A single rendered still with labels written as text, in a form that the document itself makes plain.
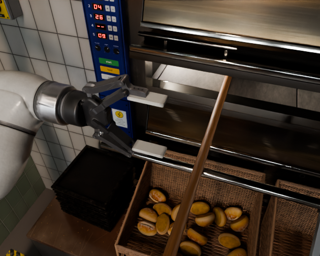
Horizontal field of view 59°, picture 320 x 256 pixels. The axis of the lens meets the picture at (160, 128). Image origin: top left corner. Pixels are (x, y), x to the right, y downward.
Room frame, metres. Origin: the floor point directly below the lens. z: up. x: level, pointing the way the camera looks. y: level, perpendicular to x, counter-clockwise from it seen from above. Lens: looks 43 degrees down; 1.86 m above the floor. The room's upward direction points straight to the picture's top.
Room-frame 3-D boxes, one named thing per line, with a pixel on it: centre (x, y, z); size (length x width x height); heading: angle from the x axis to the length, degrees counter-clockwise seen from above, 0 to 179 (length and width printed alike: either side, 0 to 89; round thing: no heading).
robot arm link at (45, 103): (0.48, 0.22, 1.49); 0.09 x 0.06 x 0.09; 160
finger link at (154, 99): (0.41, 0.02, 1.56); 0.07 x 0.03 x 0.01; 70
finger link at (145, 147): (0.41, 0.02, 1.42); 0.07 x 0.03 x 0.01; 70
